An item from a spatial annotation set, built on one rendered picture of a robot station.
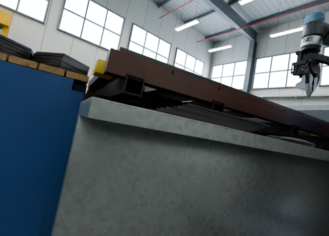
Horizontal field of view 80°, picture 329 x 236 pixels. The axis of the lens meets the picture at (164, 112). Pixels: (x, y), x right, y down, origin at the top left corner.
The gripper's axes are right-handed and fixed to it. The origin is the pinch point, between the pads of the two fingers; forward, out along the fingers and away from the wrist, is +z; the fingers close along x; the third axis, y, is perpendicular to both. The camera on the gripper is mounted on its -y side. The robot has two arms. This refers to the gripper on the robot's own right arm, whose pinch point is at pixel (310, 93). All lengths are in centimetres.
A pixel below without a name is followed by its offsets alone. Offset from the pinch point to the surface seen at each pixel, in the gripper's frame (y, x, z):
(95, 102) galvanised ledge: -15, 84, 24
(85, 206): 1, 79, 45
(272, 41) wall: 619, -818, -542
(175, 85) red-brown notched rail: 5, 61, 13
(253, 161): 0.8, 28.2, 30.8
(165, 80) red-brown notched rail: 5, 64, 12
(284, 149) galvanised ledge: -15.2, 38.9, 25.0
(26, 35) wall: 813, 255, -215
